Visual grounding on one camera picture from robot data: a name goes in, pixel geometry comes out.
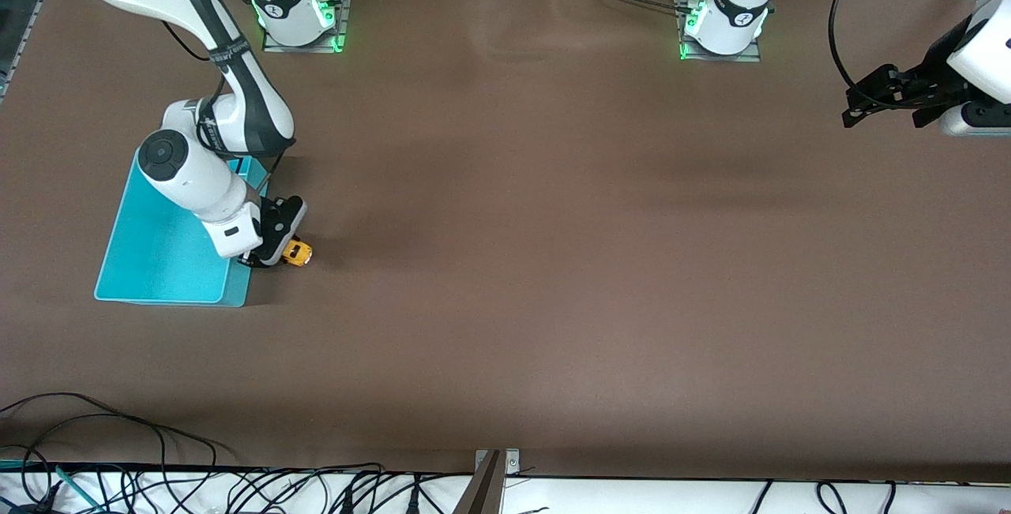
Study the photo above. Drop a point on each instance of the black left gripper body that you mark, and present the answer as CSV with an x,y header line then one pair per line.
x,y
937,80

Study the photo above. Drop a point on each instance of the yellow beetle toy car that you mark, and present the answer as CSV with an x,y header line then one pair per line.
x,y
298,252

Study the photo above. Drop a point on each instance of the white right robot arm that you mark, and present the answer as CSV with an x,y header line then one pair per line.
x,y
189,174

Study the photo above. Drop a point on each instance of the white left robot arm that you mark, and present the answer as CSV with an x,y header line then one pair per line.
x,y
738,1

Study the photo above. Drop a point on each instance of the turquoise plastic bin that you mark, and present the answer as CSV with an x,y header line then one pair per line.
x,y
158,261

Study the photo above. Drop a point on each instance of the black plug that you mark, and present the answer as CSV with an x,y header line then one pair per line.
x,y
346,500
412,498

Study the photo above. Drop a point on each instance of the teal tool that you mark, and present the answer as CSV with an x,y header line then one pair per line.
x,y
75,485

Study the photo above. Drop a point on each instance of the grey metal bar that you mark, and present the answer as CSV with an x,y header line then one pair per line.
x,y
482,490

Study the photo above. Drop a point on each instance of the white ledge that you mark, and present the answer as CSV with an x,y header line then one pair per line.
x,y
632,498

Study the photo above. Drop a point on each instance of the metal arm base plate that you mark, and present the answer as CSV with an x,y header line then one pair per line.
x,y
342,20
723,58

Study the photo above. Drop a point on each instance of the aluminium frame rail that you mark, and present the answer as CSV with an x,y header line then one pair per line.
x,y
28,24

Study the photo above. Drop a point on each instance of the small metal bracket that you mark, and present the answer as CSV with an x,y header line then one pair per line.
x,y
512,463

